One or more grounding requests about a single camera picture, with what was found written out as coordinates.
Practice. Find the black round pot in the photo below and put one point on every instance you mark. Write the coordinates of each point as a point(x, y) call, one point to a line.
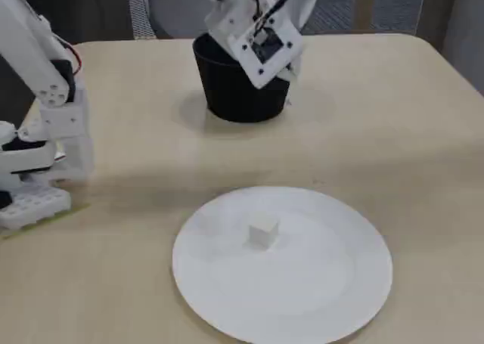
point(242, 98)

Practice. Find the white mesh office chair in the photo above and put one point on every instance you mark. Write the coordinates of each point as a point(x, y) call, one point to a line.
point(140, 7)

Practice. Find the wooden frame partition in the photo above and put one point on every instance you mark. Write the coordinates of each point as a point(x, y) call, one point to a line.
point(365, 4)

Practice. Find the white round plate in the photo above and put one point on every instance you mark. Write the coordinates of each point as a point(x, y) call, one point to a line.
point(283, 302)

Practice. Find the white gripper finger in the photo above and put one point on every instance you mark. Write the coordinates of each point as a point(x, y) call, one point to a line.
point(295, 72)

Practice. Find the green base clamp strip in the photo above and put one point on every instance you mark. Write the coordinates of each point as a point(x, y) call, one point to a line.
point(79, 209)

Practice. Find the white cube block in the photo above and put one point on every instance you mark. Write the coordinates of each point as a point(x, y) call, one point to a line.
point(263, 234)

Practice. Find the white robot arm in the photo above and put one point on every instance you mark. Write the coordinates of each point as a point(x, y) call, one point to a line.
point(34, 56)

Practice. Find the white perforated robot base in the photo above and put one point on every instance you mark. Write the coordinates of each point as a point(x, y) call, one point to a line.
point(34, 208)

